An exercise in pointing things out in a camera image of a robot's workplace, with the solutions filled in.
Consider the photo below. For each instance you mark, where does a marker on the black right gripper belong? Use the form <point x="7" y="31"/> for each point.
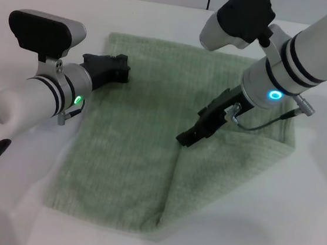
<point x="220" y="114"/>

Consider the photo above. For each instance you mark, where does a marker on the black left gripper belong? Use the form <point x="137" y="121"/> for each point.
<point x="101" y="69"/>

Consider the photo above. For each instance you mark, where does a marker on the green ribbed towel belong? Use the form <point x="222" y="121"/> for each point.
<point x="130" y="154"/>

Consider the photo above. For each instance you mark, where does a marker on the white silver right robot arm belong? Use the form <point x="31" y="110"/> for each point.
<point x="303" y="58"/>

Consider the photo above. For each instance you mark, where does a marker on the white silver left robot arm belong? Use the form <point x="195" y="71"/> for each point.
<point x="36" y="96"/>

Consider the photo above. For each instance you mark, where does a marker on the left wrist camera grey black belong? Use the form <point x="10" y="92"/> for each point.
<point x="41" y="31"/>

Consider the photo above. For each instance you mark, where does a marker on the wrist camera grey black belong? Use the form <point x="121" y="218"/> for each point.
<point x="41" y="31"/>
<point x="237" y="15"/>

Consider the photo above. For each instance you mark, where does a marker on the right wrist camera grey black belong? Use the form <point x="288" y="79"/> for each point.
<point x="237" y="15"/>

